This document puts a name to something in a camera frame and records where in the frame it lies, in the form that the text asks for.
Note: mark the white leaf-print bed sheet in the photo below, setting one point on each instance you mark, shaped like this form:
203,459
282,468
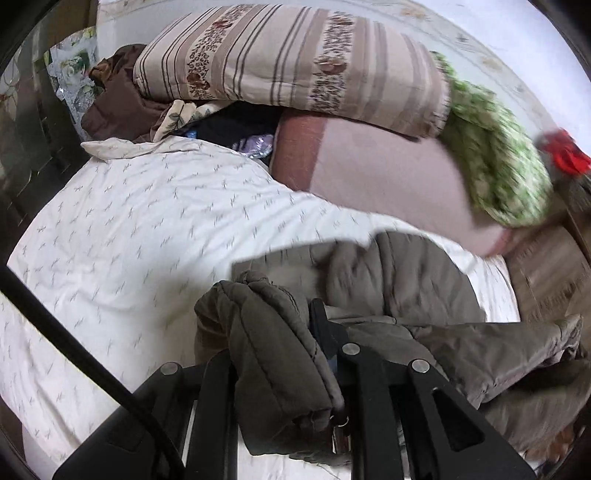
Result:
115,230

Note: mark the clear plastic wrapper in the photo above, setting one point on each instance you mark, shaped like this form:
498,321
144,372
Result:
256,144

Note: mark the green patterned blanket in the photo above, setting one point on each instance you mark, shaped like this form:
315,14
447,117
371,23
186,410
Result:
498,161

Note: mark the brown striped cushion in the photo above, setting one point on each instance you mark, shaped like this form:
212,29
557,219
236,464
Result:
545,272

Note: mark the wooden glass-panel door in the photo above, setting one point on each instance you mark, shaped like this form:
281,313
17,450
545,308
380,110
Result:
18,161

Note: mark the pink folded blanket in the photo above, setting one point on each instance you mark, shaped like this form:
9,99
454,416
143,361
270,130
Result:
378,175

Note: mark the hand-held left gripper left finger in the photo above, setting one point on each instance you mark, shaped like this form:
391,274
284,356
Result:
203,415

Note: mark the floral plastic bag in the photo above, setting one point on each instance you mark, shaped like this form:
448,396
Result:
74,78

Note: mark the striped floral pillow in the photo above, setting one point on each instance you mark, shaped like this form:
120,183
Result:
295,60

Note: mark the cream floral cloth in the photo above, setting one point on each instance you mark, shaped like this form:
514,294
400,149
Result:
180,115

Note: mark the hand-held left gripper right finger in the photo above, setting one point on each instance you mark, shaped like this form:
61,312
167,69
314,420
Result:
369,392

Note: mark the brown garment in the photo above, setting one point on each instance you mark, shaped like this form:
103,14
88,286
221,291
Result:
120,106

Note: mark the red cloth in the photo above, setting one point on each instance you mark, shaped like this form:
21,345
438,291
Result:
565,154

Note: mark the olive quilted hooded jacket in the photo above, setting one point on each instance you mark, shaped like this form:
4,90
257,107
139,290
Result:
272,350

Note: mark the dark cloth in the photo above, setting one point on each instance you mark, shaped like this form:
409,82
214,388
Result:
240,122

